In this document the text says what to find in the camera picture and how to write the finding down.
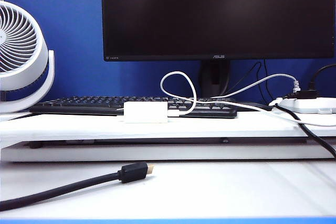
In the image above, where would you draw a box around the white charging base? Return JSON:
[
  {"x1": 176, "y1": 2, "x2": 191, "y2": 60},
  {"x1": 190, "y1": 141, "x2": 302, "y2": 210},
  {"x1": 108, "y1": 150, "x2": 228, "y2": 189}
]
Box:
[{"x1": 122, "y1": 100, "x2": 169, "y2": 124}]

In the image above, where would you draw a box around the white Type-C charging cable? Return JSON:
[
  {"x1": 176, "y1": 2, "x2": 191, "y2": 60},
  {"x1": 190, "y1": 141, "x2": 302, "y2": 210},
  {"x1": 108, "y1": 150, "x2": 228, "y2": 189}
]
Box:
[{"x1": 160, "y1": 70, "x2": 336, "y2": 127}]

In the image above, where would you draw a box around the black monitor stand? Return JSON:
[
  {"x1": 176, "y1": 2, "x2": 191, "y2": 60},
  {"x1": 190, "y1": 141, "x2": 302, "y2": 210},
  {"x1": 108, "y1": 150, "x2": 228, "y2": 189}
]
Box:
[{"x1": 199, "y1": 60, "x2": 233, "y2": 98}]

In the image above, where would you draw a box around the black computer keyboard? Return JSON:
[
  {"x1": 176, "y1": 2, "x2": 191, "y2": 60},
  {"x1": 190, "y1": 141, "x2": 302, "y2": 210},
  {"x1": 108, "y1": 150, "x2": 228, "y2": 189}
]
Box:
[{"x1": 29, "y1": 95, "x2": 238, "y2": 119}]

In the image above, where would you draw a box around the white two-tier desk riser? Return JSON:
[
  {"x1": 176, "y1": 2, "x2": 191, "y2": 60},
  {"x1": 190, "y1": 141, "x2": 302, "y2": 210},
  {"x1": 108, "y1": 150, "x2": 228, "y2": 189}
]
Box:
[{"x1": 0, "y1": 111, "x2": 336, "y2": 163}]

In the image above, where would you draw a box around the black ASUS computer monitor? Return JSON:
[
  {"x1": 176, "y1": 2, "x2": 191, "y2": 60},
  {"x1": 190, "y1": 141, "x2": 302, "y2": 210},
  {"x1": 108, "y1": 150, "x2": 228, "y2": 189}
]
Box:
[{"x1": 101, "y1": 0, "x2": 336, "y2": 62}]

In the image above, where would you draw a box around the blue cubicle partition panel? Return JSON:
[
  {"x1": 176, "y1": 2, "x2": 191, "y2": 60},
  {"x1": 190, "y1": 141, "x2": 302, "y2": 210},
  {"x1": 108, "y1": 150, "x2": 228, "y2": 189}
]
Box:
[{"x1": 0, "y1": 0, "x2": 336, "y2": 104}]

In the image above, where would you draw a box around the white desk fan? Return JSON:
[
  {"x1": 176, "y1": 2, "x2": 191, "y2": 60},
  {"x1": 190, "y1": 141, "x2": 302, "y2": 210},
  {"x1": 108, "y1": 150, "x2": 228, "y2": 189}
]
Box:
[{"x1": 0, "y1": 1, "x2": 56, "y2": 114}]

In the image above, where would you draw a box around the white power strip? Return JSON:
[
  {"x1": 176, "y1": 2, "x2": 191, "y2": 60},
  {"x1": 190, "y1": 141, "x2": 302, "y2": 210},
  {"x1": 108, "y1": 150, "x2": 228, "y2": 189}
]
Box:
[{"x1": 269, "y1": 97, "x2": 336, "y2": 115}]

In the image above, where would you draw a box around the black HDMI cable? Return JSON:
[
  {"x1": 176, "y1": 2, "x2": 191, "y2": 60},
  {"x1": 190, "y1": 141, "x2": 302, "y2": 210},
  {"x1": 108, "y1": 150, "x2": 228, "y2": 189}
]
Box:
[{"x1": 0, "y1": 161, "x2": 155, "y2": 212}]

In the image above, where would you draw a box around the thin black cable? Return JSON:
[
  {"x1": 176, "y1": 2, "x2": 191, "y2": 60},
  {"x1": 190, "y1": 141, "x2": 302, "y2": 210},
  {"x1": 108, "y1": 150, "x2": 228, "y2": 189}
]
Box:
[
  {"x1": 263, "y1": 60, "x2": 271, "y2": 98},
  {"x1": 231, "y1": 61, "x2": 264, "y2": 98}
]

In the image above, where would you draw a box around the grey-white ethernet cable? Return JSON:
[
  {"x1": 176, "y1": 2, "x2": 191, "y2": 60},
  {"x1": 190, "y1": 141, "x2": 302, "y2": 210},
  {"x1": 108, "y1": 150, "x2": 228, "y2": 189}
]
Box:
[{"x1": 211, "y1": 73, "x2": 300, "y2": 99}]

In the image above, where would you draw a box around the black plug with cord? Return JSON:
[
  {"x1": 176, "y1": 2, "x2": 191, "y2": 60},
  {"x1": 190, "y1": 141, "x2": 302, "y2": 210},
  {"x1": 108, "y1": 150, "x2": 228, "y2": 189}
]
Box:
[{"x1": 285, "y1": 63, "x2": 336, "y2": 100}]

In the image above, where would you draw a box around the thick black power cable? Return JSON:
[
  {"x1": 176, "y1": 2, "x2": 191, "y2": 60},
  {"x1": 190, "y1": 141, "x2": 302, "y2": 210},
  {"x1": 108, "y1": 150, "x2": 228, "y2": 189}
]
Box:
[{"x1": 274, "y1": 103, "x2": 336, "y2": 158}]

